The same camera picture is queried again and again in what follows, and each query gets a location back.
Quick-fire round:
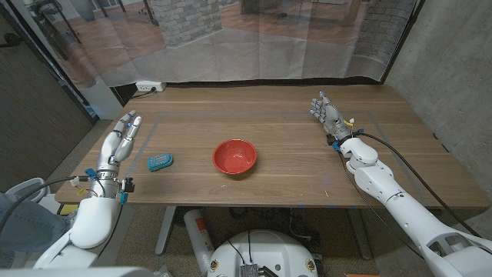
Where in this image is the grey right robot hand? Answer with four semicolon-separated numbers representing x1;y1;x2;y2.
309;90;354;145

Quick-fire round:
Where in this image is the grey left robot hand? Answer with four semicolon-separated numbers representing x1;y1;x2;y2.
94;110;144;182

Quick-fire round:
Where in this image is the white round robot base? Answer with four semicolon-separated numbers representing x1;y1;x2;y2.
206;229;319;277

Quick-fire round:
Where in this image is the red bowl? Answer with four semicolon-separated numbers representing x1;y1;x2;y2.
211;138;258;176

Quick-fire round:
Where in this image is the white power strip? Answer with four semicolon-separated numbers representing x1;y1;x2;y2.
135;80;167;92

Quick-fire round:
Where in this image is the white ribbed plastic object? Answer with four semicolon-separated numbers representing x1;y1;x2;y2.
4;177;51;204

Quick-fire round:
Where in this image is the grey table leg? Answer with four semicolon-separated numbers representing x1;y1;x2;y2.
347;207;373;261
155;205;177;256

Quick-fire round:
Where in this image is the printed room backdrop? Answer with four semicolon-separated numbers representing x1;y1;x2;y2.
7;0;420;89

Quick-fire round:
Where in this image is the person's leg in jeans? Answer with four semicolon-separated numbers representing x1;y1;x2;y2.
0;193;76;269

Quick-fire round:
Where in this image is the white cylinder with orange label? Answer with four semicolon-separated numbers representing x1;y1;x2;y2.
183;209;215;276

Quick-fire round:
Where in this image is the white robot torso cover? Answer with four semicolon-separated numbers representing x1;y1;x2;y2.
0;266;172;277

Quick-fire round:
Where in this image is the black backdrop frame pole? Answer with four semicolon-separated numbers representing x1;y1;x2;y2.
381;0;426;85
0;0;99;125

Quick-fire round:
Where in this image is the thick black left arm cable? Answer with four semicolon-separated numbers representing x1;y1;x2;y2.
0;175;80;232

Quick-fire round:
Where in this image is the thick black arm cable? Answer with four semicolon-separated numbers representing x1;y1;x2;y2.
353;131;481;239
0;175;80;232

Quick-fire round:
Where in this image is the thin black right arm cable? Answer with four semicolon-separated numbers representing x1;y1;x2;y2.
337;150;424;259

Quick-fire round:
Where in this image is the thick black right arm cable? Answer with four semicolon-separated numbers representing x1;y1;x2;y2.
353;131;481;239

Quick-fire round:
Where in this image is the black floor cable bundle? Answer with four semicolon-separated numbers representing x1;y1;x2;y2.
228;207;322;247

